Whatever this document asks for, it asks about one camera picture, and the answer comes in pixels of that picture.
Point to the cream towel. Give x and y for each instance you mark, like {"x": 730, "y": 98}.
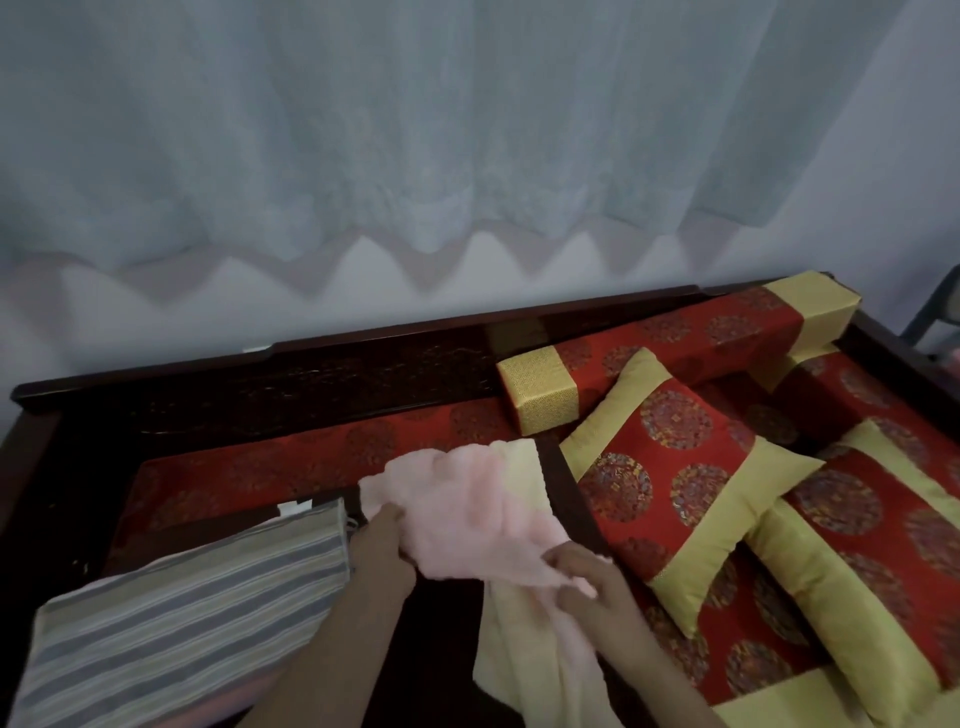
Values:
{"x": 517, "y": 652}

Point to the dark wooden low table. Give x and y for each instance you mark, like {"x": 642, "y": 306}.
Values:
{"x": 442, "y": 637}

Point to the person's left hand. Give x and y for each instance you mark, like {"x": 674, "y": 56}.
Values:
{"x": 379, "y": 555}

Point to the red square pillow yellow border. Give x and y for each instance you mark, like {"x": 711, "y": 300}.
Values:
{"x": 675, "y": 465}
{"x": 862, "y": 540}

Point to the light pink scalloped towel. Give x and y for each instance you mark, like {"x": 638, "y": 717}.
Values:
{"x": 465, "y": 510}

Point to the red patterned seat cushion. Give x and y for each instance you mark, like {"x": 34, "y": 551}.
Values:
{"x": 300, "y": 457}
{"x": 750, "y": 660}

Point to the grey striped towel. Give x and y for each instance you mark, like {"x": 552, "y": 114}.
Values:
{"x": 187, "y": 600}

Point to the salmon towel with white trim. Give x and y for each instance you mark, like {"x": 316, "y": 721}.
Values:
{"x": 225, "y": 709}

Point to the red bolster with yellow ends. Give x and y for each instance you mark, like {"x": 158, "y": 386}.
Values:
{"x": 862, "y": 390}
{"x": 675, "y": 337}

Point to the person's right hand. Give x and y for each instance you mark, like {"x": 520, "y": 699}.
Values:
{"x": 607, "y": 615}

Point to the white sheer curtain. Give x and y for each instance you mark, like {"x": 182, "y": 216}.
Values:
{"x": 450, "y": 112}

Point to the dark carved wooden sofa frame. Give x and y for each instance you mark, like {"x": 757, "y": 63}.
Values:
{"x": 300, "y": 375}

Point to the person's left forearm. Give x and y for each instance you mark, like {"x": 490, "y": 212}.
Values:
{"x": 330, "y": 667}

